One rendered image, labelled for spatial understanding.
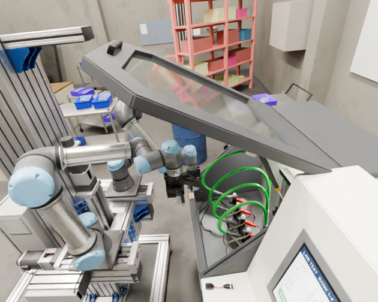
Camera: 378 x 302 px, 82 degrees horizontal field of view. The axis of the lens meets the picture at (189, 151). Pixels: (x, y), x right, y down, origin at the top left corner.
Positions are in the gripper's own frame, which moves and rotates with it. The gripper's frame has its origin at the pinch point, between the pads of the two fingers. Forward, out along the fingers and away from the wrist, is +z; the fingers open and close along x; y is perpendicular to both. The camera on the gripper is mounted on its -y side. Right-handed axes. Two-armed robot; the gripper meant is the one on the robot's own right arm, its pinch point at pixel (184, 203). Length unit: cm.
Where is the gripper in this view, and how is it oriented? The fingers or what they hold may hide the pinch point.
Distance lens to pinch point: 111.0
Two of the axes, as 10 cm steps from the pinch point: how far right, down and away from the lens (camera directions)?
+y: -9.9, 1.3, -0.4
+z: 0.9, 8.4, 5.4
